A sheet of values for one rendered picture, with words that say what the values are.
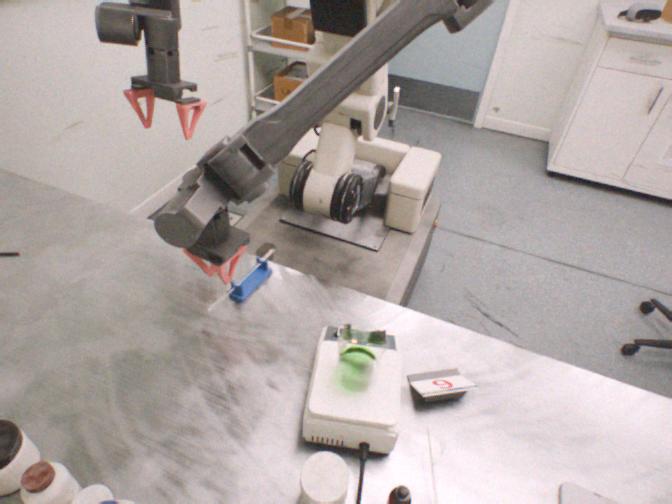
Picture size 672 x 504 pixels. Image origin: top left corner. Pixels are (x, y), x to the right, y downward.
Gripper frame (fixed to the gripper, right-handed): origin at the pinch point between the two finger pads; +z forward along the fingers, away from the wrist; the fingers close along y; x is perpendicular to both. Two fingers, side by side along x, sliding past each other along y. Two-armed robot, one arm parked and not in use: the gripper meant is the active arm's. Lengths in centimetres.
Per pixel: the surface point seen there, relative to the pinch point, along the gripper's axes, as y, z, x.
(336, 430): 30.0, 3.3, -12.3
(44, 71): -120, 4, 49
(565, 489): 60, 8, -1
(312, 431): 27.0, 4.6, -13.5
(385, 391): 33.7, 0.4, -5.3
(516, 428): 52, 9, 5
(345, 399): 29.5, 0.3, -9.2
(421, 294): 17, 84, 98
